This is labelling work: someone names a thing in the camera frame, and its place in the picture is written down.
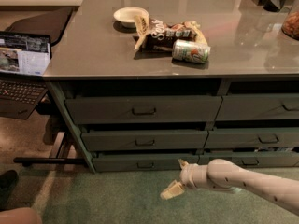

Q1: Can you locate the black laptop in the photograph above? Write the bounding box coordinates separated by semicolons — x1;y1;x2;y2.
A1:
0;31;51;119

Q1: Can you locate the green soda can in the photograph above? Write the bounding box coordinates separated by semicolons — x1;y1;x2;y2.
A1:
172;40;210;63

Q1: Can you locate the brown chip bag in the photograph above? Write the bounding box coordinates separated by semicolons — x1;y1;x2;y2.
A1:
134;16;207;52

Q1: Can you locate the green drawer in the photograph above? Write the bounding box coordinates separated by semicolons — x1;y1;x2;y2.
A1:
205;128;299;149
81;130;207;151
198;152;299;168
216;93;299;121
93;153;199;172
65;95;221;124

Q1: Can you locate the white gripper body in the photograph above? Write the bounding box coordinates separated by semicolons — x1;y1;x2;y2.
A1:
179;164;208;189

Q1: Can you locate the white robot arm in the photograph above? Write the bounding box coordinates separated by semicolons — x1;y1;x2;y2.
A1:
160;159;299;215

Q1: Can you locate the laptop stand with black bar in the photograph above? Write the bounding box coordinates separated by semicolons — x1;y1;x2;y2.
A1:
13;94;86;167

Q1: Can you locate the black office chair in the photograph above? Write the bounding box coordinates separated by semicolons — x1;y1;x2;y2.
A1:
6;7;73;46

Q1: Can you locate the snack jar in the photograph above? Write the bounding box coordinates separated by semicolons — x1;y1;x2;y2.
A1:
281;1;299;40

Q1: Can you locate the white bowl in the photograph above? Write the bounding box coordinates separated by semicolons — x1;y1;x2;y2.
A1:
113;7;149;29

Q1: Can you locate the person knee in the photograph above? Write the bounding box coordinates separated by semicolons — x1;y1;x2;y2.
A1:
0;207;43;224

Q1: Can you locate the black shoe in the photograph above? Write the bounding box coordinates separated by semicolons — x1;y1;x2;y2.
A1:
0;170;19;196

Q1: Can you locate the green cabinet frame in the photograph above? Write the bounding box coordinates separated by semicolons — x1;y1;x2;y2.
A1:
50;78;299;172

